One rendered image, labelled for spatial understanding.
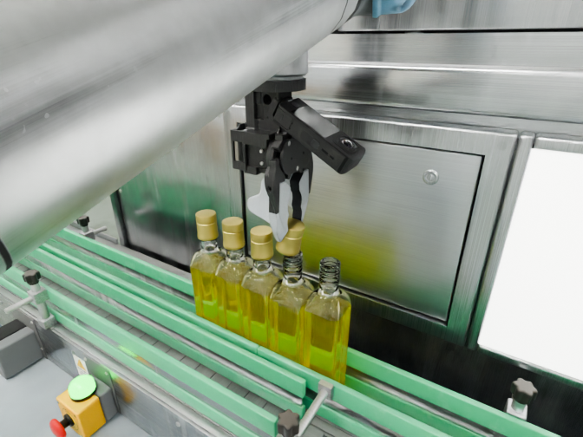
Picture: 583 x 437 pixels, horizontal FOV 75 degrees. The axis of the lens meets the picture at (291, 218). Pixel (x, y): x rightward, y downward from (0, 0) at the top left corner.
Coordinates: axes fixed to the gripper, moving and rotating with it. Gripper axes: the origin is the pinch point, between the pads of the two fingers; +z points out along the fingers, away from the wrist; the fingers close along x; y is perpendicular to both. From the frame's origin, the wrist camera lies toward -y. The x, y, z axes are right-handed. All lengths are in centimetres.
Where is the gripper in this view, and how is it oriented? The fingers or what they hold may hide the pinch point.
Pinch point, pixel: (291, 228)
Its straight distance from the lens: 53.7
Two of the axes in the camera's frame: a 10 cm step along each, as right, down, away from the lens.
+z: 0.0, 9.0, 4.3
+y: -8.5, -2.3, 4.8
